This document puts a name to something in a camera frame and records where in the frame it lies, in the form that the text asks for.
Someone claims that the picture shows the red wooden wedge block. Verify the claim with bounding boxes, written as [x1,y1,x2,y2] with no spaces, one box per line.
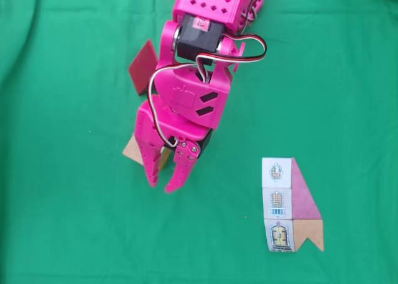
[129,39,161,96]

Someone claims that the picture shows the paper picture of house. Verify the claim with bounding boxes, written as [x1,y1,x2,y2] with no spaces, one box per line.
[261,157,325,253]

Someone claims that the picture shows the green cloth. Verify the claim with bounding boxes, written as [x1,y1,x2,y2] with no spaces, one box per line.
[0,0,398,284]

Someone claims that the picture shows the black red white servo cable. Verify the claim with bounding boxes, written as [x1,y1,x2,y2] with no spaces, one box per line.
[195,33,267,80]
[148,62,206,149]
[244,0,265,29]

